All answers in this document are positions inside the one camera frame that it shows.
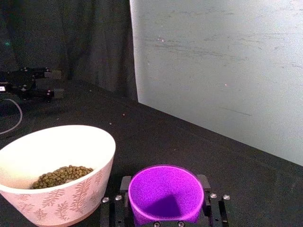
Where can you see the purple cup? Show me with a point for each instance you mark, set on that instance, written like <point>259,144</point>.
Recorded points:
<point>165,186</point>

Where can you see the white bowl with leaf pattern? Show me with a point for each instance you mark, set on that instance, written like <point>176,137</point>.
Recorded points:
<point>59,205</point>

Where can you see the black table cloth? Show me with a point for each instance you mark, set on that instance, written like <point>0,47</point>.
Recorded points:
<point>180,146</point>

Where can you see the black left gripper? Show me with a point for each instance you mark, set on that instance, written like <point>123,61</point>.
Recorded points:
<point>10,82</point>

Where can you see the green beans heap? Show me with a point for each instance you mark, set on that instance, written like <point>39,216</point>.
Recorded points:
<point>62,175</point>

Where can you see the dark curtain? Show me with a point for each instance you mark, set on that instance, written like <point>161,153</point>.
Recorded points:
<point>71,40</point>

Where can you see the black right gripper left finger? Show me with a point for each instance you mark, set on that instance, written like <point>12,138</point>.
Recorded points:
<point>111,212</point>

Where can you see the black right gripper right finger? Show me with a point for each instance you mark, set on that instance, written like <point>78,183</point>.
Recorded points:
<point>216,210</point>

